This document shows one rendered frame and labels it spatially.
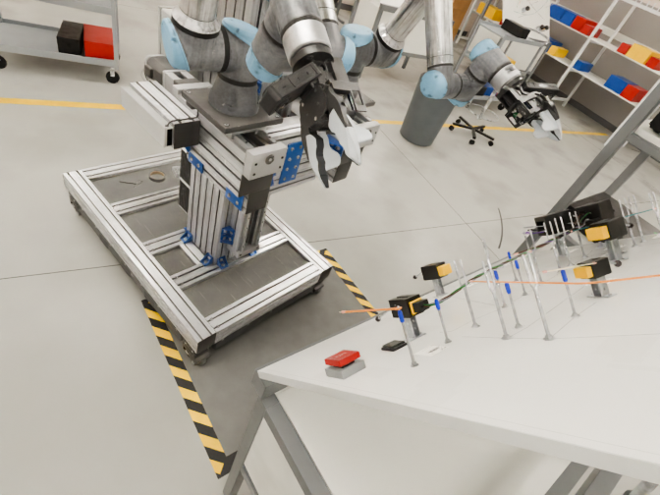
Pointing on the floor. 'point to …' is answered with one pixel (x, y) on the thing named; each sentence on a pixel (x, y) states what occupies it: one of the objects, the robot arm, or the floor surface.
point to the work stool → (479, 119)
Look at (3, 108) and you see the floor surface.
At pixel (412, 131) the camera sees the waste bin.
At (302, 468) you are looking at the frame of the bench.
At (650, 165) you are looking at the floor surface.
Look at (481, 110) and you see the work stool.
